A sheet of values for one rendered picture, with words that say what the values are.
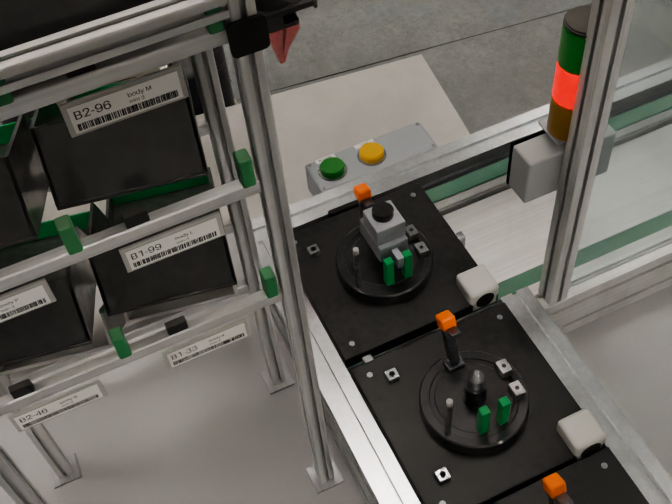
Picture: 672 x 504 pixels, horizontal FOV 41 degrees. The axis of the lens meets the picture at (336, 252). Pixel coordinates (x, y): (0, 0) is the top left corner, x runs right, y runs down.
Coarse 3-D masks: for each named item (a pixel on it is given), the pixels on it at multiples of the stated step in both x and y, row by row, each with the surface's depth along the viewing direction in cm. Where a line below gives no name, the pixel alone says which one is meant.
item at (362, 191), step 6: (354, 186) 128; (360, 186) 128; (366, 186) 128; (354, 192) 129; (360, 192) 127; (366, 192) 127; (360, 198) 128; (366, 198) 128; (360, 204) 129; (366, 204) 127; (372, 204) 127; (360, 210) 130
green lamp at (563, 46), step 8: (568, 32) 94; (560, 40) 97; (568, 40) 95; (576, 40) 94; (584, 40) 94; (560, 48) 97; (568, 48) 95; (576, 48) 95; (584, 48) 94; (560, 56) 97; (568, 56) 96; (576, 56) 95; (560, 64) 98; (568, 64) 97; (576, 64) 96; (568, 72) 98; (576, 72) 97
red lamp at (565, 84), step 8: (560, 72) 99; (560, 80) 99; (568, 80) 98; (576, 80) 98; (552, 88) 102; (560, 88) 100; (568, 88) 99; (576, 88) 99; (552, 96) 102; (560, 96) 101; (568, 96) 100; (560, 104) 102; (568, 104) 101
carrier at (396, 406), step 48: (432, 336) 124; (480, 336) 124; (528, 336) 123; (384, 384) 120; (432, 384) 118; (480, 384) 112; (528, 384) 119; (384, 432) 116; (432, 432) 114; (480, 432) 112; (528, 432) 115; (576, 432) 112; (432, 480) 112; (480, 480) 111; (528, 480) 111
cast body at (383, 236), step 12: (384, 204) 123; (372, 216) 123; (384, 216) 122; (396, 216) 123; (360, 228) 128; (372, 228) 122; (384, 228) 122; (396, 228) 122; (372, 240) 125; (384, 240) 123; (396, 240) 124; (384, 252) 124; (396, 252) 124; (396, 264) 125
